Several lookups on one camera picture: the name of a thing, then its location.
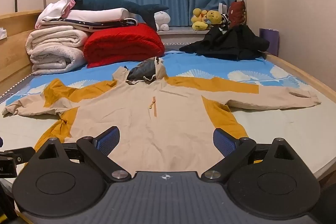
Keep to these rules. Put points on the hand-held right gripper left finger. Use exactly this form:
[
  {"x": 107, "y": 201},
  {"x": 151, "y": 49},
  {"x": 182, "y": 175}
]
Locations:
[{"x": 109, "y": 139}]

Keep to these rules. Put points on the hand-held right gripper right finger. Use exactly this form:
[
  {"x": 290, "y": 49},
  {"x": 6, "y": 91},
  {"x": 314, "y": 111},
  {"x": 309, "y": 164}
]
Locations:
[{"x": 225, "y": 143}]

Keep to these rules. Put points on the beige and mustard hooded jacket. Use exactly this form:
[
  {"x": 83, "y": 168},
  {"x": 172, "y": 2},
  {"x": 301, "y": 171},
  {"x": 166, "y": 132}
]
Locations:
[{"x": 157, "y": 132}]

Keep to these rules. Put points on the black clothes pile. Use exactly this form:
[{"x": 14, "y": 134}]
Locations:
[{"x": 228, "y": 43}]

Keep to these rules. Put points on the blue white fan-print bed sheet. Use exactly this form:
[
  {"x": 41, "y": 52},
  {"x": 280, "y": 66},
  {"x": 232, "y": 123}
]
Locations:
[{"x": 210, "y": 66}]

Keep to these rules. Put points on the red folded quilt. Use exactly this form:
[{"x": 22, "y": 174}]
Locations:
[{"x": 123, "y": 43}]

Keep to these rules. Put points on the purple box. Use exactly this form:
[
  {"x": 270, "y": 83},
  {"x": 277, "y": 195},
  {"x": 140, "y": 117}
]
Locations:
[{"x": 270, "y": 39}]

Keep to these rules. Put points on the grey window sill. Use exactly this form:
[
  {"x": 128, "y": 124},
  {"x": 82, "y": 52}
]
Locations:
[{"x": 181, "y": 36}]

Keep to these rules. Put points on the navy starred folded blanket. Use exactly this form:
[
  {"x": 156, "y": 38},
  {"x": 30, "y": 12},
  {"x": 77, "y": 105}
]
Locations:
[{"x": 105, "y": 23}]

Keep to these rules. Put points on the black and white plush toy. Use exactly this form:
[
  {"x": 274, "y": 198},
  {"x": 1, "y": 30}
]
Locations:
[{"x": 225, "y": 21}]

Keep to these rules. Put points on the white pillow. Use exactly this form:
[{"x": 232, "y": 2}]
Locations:
[{"x": 99, "y": 14}]

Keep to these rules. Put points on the yellow duck plush toy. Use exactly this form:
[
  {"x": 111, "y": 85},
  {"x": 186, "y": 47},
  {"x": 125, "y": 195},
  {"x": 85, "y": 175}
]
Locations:
[{"x": 198, "y": 19}]

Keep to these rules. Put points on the yellow bear plush toy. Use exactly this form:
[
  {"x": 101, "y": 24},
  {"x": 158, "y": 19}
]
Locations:
[{"x": 213, "y": 17}]

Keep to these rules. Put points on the dark red cushion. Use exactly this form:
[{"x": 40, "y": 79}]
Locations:
[{"x": 237, "y": 12}]

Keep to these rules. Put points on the dark teal shark plush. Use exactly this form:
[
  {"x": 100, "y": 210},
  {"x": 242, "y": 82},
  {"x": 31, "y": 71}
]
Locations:
[{"x": 105, "y": 2}]

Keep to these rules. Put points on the pink and white cloth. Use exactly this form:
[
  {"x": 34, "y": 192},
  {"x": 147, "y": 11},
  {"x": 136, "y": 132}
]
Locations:
[{"x": 55, "y": 10}]

